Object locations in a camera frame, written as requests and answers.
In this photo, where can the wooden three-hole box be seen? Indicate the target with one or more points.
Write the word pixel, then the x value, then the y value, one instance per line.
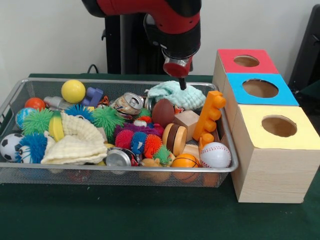
pixel 275 172

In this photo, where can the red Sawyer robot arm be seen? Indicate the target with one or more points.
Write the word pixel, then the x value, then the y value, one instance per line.
pixel 175 20

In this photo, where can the dark green tablecloth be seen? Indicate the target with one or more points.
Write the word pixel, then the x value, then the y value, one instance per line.
pixel 312 91
pixel 150 217

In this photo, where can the brown toy football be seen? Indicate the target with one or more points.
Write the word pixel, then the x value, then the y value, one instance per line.
pixel 163 112

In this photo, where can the yellow ball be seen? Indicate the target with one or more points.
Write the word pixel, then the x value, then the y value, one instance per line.
pixel 73 91

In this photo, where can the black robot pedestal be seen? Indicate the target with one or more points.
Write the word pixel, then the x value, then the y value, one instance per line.
pixel 132 50

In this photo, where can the orange basketball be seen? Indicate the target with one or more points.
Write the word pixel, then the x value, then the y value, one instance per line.
pixel 185 160

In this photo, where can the shallow clear mesh bin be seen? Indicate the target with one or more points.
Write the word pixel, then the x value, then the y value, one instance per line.
pixel 100 177

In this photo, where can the black-and-white soccer ball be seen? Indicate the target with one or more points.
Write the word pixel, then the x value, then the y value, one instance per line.
pixel 6 146

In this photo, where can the cream waffle cloth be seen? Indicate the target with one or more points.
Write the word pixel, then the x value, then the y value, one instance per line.
pixel 75 142

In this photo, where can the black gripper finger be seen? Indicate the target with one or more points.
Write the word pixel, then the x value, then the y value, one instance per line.
pixel 182 83

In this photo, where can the wooden toy burger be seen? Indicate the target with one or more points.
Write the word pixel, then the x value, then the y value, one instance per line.
pixel 175 138

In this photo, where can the mint waffle cloth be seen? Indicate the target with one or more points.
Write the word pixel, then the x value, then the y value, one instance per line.
pixel 190 98

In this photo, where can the orange building block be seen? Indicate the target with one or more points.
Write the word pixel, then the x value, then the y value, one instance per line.
pixel 208 115

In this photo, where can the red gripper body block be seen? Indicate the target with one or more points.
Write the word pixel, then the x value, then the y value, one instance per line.
pixel 176 70

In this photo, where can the black floor stand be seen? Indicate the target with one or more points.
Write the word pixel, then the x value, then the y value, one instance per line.
pixel 310 50

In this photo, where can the red-orange ball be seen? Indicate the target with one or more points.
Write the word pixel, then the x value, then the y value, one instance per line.
pixel 35 103

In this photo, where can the white baseball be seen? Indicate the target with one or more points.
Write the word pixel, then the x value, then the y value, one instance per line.
pixel 215 155

